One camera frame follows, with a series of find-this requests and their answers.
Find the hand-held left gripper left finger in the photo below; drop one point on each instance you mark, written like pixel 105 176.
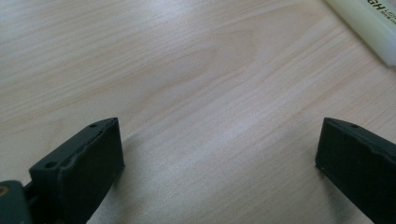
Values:
pixel 84 168

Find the pale yellow highlighter pen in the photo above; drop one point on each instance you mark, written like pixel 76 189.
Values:
pixel 370 29

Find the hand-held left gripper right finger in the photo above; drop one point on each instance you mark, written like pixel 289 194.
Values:
pixel 358 168

